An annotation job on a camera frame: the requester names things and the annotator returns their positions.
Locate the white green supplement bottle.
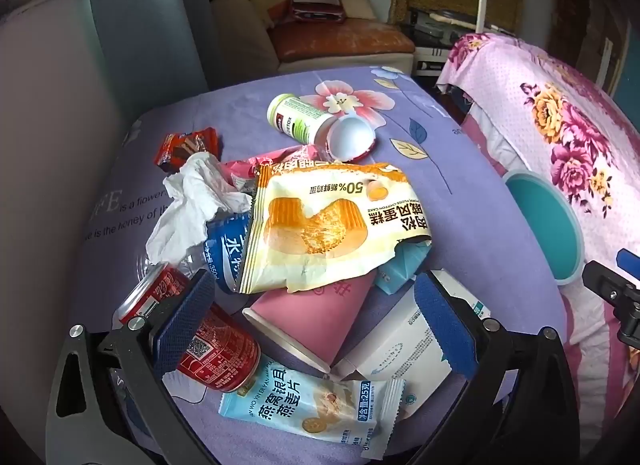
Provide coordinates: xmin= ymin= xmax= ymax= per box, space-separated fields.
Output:
xmin=266 ymin=94 xmax=341 ymax=146

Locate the grey blue curtain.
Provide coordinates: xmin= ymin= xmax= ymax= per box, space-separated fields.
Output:
xmin=82 ymin=0 xmax=208 ymax=116

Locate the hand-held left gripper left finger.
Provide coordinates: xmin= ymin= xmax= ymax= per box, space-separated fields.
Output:
xmin=45 ymin=269 xmax=221 ymax=465

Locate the pink snack wrapper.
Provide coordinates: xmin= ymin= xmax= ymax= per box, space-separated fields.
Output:
xmin=220 ymin=144 xmax=321 ymax=193

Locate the white tissue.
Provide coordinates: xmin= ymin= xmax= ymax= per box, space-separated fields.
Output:
xmin=145 ymin=152 xmax=253 ymax=266

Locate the red soda can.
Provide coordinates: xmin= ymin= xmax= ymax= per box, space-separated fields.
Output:
xmin=112 ymin=263 xmax=262 ymax=393

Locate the white cardboard box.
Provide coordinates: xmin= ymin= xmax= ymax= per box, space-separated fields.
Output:
xmin=332 ymin=269 xmax=493 ymax=418

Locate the clear blue-label water bottle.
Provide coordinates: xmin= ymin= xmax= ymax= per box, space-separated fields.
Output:
xmin=135 ymin=212 xmax=253 ymax=293

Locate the teal trash bin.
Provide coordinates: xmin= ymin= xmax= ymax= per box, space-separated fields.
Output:
xmin=502 ymin=170 xmax=586 ymax=286

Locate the light blue oat snack packet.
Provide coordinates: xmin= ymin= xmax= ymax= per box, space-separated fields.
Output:
xmin=218 ymin=357 xmax=406 ymax=458

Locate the pink paper cup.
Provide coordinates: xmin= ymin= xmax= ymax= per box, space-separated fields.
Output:
xmin=242 ymin=270 xmax=376 ymax=374

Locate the dark wooden cabinet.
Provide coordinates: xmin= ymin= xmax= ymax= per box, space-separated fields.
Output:
xmin=547 ymin=0 xmax=640 ymax=111

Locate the black electronic device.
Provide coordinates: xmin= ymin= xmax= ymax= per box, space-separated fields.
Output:
xmin=407 ymin=6 xmax=516 ymax=48

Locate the light blue drink carton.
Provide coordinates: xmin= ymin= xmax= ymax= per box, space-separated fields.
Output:
xmin=375 ymin=240 xmax=432 ymax=294

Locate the yellow cake wrapper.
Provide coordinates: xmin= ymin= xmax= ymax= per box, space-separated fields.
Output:
xmin=239 ymin=162 xmax=432 ymax=294

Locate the orange chocolate wafer wrapper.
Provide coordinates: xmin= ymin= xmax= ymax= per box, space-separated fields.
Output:
xmin=153 ymin=128 xmax=219 ymax=173

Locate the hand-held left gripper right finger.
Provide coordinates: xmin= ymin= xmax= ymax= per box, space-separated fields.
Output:
xmin=405 ymin=271 xmax=593 ymax=465

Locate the cream sofa with orange seat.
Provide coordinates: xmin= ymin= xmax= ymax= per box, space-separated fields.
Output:
xmin=200 ymin=0 xmax=416 ymax=91

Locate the purple floral bed sheet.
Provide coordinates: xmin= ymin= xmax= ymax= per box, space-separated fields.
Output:
xmin=67 ymin=65 xmax=568 ymax=465

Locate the cream cushion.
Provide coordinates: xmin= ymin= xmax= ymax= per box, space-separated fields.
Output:
xmin=340 ymin=0 xmax=373 ymax=21

